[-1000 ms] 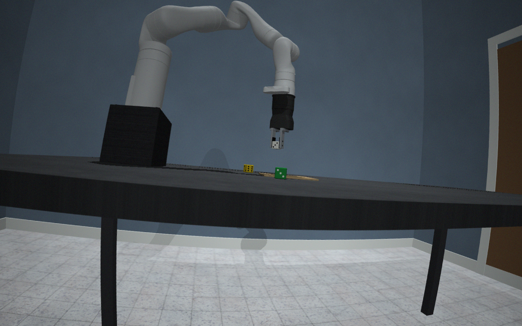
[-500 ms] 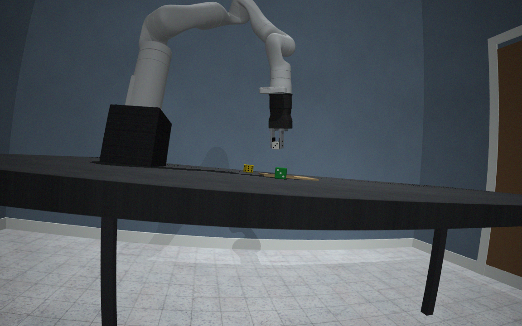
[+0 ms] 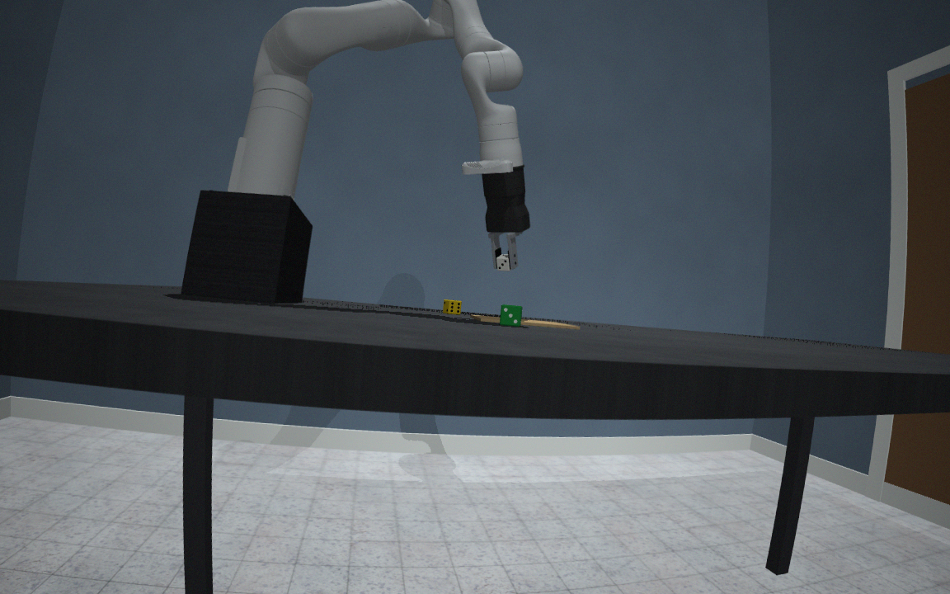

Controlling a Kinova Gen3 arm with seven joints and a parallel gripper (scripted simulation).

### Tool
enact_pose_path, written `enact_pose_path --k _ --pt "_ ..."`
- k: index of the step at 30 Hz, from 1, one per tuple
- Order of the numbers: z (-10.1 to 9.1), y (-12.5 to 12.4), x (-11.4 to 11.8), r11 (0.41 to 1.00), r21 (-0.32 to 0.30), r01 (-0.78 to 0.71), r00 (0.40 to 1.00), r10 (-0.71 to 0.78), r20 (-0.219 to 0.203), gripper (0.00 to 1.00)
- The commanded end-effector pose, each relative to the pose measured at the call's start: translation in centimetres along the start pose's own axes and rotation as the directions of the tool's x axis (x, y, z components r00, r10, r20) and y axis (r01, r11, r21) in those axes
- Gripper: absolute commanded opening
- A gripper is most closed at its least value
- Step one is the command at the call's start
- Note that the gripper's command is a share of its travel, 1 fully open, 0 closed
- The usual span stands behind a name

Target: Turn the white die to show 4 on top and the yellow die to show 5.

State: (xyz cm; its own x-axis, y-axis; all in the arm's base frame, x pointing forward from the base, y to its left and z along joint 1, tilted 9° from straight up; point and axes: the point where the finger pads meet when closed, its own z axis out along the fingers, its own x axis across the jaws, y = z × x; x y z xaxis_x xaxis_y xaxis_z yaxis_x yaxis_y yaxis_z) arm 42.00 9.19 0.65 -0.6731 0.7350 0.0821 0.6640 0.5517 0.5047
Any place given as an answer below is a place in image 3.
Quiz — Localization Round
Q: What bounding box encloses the tan flat mat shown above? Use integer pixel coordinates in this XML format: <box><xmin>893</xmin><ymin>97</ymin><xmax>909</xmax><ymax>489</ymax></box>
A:
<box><xmin>471</xmin><ymin>315</ymin><xmax>580</xmax><ymax>329</ymax></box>

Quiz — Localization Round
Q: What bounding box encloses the green die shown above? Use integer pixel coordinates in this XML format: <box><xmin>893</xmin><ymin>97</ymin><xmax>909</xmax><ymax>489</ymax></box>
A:
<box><xmin>500</xmin><ymin>304</ymin><xmax>522</xmax><ymax>327</ymax></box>

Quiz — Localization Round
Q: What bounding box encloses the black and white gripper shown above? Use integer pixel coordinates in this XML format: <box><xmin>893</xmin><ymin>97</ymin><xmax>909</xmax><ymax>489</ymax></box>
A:
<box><xmin>462</xmin><ymin>138</ymin><xmax>530</xmax><ymax>270</ymax></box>

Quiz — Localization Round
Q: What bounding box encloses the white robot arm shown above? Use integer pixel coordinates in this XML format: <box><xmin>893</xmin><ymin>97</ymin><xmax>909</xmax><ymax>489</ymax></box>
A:
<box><xmin>228</xmin><ymin>0</ymin><xmax>523</xmax><ymax>200</ymax></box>

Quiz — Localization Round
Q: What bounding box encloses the yellow die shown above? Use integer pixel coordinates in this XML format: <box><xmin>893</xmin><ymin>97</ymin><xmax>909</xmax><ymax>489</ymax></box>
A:
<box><xmin>443</xmin><ymin>299</ymin><xmax>462</xmax><ymax>315</ymax></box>

